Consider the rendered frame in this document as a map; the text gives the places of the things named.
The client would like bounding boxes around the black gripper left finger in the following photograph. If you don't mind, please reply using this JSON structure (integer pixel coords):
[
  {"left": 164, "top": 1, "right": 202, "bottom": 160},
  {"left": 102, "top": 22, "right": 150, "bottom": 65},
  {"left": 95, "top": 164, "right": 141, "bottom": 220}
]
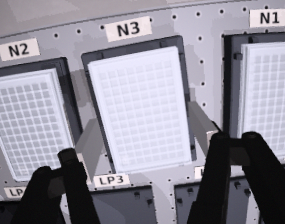
[{"left": 10, "top": 118, "right": 104, "bottom": 224}]

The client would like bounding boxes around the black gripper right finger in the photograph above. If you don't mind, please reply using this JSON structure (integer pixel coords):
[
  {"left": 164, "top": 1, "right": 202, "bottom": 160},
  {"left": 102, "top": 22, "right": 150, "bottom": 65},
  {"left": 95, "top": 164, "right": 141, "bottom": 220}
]
[{"left": 187, "top": 101, "right": 285, "bottom": 224}]

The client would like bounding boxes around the grey perforated base plate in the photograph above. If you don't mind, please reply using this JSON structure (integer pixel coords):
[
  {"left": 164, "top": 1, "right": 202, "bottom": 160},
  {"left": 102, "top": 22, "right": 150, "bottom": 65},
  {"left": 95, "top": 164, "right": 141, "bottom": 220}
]
[{"left": 0, "top": 0, "right": 285, "bottom": 224}]

